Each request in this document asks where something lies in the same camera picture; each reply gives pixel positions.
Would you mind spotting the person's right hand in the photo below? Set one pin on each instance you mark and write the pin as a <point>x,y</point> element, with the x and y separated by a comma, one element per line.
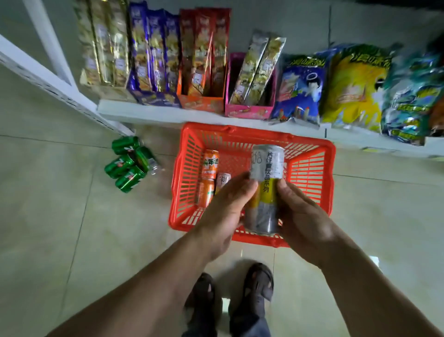
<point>308,225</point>

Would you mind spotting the person's left hand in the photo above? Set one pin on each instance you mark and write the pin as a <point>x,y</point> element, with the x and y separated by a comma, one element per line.
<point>218,218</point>

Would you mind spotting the person's right thumb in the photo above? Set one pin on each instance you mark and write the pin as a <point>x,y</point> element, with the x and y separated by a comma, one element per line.
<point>288,193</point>

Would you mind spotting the person's left thumb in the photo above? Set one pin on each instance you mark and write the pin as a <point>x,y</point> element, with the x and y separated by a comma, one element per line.
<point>244,186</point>

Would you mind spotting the tall white yellow silver can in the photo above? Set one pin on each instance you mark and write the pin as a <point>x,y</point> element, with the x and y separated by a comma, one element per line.
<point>267,163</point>

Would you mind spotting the person's right forearm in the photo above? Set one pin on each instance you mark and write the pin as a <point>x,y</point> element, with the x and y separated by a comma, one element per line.
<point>374,298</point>

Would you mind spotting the person's left forearm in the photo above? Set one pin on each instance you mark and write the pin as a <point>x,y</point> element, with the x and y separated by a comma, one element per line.
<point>149,291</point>

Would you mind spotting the small beige drink can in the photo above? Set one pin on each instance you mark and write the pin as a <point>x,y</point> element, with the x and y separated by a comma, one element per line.
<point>222,182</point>

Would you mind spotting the orange plastic shopping basket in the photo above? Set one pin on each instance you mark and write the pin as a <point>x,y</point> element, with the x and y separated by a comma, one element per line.
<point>312,170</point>

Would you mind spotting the orange soda can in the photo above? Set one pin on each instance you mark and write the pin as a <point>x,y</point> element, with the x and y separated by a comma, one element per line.
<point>205,192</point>
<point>210,165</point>

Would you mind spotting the pink display carton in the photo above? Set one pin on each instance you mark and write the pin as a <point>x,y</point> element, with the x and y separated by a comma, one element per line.
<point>249,111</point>

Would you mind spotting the clear plastic wrap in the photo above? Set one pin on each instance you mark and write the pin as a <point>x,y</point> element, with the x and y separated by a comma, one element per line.
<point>154,167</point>

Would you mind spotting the orange display carton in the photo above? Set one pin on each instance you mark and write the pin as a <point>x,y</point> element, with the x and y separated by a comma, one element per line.
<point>201,104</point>

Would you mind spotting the yellow shelf label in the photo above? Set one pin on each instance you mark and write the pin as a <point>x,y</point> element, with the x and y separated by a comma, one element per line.
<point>375,150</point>

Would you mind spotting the person's right dark sandal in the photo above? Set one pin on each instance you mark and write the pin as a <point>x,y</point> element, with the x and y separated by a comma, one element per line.
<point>255,291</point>

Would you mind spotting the person's dark sandal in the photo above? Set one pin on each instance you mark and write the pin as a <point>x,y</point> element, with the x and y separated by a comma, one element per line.
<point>203,298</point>
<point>255,291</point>

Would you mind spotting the green soda can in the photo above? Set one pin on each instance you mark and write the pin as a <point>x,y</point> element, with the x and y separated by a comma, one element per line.
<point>143,158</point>
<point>119,166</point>
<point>130,179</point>
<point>125,144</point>

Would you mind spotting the white shelf board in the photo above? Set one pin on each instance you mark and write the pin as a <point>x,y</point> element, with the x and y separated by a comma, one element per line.
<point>166,115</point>

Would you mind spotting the blue chip bag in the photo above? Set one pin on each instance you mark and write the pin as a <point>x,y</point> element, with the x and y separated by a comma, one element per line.
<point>301,86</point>

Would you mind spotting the person's left dark sandal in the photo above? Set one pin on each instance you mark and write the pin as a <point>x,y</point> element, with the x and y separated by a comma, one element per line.
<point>203,298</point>

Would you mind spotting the silver gold snack stick packet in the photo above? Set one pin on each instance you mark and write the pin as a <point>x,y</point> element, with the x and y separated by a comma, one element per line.
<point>249,66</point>
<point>269,66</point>

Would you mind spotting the yellow chip bag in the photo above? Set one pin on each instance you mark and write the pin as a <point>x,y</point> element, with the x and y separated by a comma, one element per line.
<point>357,86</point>

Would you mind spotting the blue display carton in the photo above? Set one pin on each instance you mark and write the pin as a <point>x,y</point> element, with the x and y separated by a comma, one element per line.
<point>152,98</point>

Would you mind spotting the red snack stick packet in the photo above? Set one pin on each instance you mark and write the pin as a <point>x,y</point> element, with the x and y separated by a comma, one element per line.
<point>221,48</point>
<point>202,52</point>

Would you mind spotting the person's blue trousers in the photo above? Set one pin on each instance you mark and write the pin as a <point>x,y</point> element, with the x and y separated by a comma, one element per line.
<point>249,328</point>

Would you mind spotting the blue snack stick packet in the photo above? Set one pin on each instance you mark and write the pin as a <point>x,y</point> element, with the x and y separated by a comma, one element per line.
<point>172,55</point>
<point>157,52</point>
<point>139,45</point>

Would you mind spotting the teal chip bag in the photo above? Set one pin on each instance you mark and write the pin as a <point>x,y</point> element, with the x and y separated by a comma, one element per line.
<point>409,100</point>

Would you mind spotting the orange chip bag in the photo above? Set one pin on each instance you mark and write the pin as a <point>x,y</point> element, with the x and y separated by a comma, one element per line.
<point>437,119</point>

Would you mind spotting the white perforated shelf rail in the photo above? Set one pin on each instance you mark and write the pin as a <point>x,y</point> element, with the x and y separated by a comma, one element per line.
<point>55,83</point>

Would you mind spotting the white shelf post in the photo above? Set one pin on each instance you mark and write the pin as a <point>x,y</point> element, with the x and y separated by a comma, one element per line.
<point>48,38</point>

